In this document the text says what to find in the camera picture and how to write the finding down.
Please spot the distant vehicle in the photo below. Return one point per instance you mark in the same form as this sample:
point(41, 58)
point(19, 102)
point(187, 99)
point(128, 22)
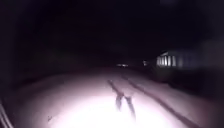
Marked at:
point(122, 65)

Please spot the pale paved road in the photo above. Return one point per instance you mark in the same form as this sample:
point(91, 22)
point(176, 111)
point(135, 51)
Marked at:
point(83, 100)

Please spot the building with lit windows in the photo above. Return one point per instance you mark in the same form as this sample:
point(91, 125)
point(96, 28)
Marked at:
point(170, 60)

